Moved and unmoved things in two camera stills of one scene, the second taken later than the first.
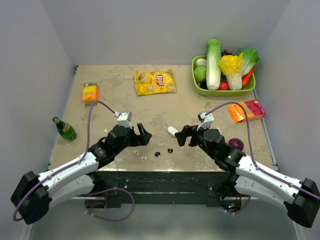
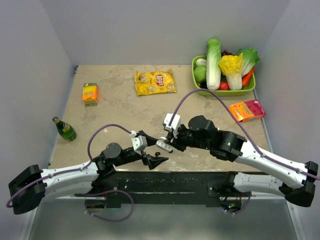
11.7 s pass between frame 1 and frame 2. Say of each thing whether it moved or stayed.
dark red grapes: stayed
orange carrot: stayed
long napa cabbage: stayed
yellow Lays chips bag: stayed
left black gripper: moved
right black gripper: moved
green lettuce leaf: stayed
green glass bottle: stayed
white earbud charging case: moved
